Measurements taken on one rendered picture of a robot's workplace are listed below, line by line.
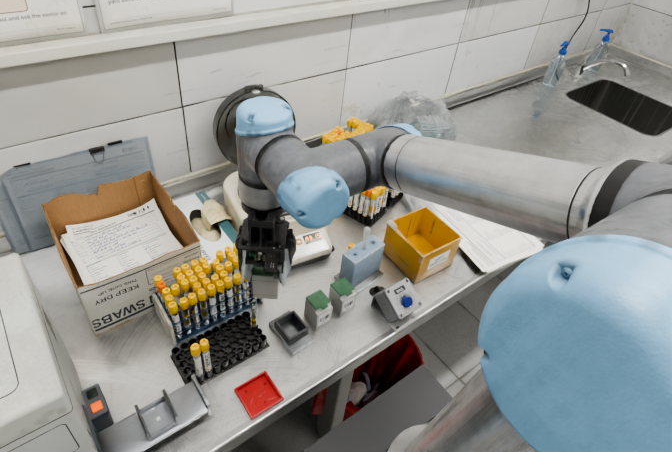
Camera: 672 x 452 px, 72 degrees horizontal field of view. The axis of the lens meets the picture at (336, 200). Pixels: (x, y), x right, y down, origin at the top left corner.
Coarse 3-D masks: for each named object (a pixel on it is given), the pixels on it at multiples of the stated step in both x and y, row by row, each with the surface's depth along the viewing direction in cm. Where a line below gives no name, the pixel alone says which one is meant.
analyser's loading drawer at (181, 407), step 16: (192, 384) 84; (160, 400) 80; (176, 400) 81; (192, 400) 81; (208, 400) 80; (128, 416) 78; (144, 416) 78; (160, 416) 79; (176, 416) 76; (192, 416) 79; (112, 432) 76; (128, 432) 76; (144, 432) 77; (160, 432) 76; (112, 448) 74; (128, 448) 74; (144, 448) 75
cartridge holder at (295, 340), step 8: (288, 312) 101; (272, 320) 99; (280, 320) 97; (288, 320) 99; (296, 320) 98; (272, 328) 98; (280, 328) 95; (288, 328) 98; (296, 328) 98; (304, 328) 97; (280, 336) 96; (288, 336) 94; (296, 336) 94; (304, 336) 96; (288, 344) 94; (296, 344) 95; (304, 344) 95; (296, 352) 94
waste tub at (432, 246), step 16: (400, 224) 117; (416, 224) 122; (432, 224) 119; (384, 240) 117; (400, 240) 111; (416, 240) 123; (432, 240) 121; (448, 240) 116; (400, 256) 113; (416, 256) 108; (432, 256) 108; (448, 256) 114; (416, 272) 109; (432, 272) 114
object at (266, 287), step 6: (252, 276) 82; (258, 276) 82; (264, 276) 82; (270, 276) 82; (276, 276) 83; (252, 282) 83; (258, 282) 83; (264, 282) 83; (270, 282) 83; (276, 282) 83; (252, 288) 84; (258, 288) 84; (264, 288) 84; (270, 288) 84; (276, 288) 84; (252, 294) 85; (258, 294) 85; (264, 294) 85; (270, 294) 85; (276, 294) 85
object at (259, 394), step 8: (256, 376) 89; (264, 376) 90; (248, 384) 89; (256, 384) 89; (264, 384) 89; (272, 384) 88; (240, 392) 87; (248, 392) 87; (256, 392) 87; (264, 392) 88; (272, 392) 88; (240, 400) 86; (248, 400) 86; (256, 400) 86; (264, 400) 86; (272, 400) 87; (280, 400) 86; (248, 408) 85; (256, 408) 85; (264, 408) 85; (256, 416) 84
